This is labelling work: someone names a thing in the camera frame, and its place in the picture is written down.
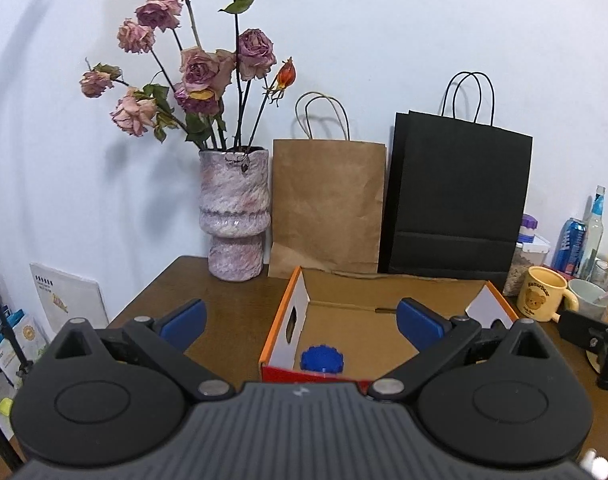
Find white paper booklet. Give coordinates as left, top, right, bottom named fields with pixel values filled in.
left=29, top=261, right=110, bottom=343

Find purple lidded jar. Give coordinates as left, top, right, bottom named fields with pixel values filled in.
left=518, top=214, right=540, bottom=246

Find blue soda can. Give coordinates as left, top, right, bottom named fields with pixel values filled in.
left=551, top=217, right=588, bottom=276

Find orange cardboard box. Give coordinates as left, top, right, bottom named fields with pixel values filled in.
left=258, top=266, right=519, bottom=396

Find clear drinking glass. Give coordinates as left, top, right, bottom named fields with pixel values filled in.
left=590, top=258, right=608, bottom=306

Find blue and white packets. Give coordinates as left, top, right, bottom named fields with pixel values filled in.
left=0, top=305, right=49, bottom=388

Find brown paper bag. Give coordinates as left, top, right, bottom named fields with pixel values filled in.
left=268, top=91, right=387, bottom=278

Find pink mottled ceramic vase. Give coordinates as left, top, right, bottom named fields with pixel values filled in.
left=199, top=146, right=272, bottom=282

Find clear plastic food container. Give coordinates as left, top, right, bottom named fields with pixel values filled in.
left=504, top=235, right=552, bottom=297

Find white ceramic cup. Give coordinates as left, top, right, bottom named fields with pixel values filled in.
left=568, top=279, right=608, bottom=320

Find dried pink rose bouquet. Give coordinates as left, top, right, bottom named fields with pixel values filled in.
left=79, top=0, right=299, bottom=153

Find blue plastic gear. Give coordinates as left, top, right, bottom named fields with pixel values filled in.
left=300, top=344, right=345, bottom=375

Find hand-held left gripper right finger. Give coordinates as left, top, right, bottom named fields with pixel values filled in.
left=366, top=297, right=560, bottom=403

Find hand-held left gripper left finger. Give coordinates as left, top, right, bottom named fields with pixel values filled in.
left=44, top=299, right=235, bottom=403

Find yellow bear mug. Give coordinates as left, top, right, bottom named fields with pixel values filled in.
left=516, top=266, right=580, bottom=322

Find black paper bag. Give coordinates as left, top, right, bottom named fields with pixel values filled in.
left=378, top=71, right=533, bottom=281

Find black tripod stand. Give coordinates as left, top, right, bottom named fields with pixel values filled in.
left=0, top=245, right=32, bottom=473

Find clear glass bottle blue label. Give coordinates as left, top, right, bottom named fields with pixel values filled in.
left=581, top=185, right=607, bottom=281

